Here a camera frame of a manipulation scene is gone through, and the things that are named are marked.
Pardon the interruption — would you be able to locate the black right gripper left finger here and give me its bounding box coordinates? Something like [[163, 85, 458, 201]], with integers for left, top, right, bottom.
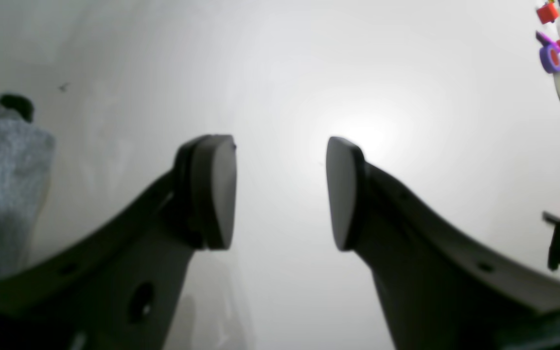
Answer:
[[0, 135, 237, 350]]

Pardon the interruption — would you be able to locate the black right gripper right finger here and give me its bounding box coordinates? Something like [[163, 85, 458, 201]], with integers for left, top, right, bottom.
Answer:
[[325, 137, 560, 350]]

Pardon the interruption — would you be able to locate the purple tape roll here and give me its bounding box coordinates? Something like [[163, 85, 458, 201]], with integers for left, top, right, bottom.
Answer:
[[535, 31, 560, 74]]

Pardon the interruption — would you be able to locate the grey T-shirt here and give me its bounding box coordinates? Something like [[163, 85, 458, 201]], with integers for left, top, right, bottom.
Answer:
[[0, 93, 56, 280]]

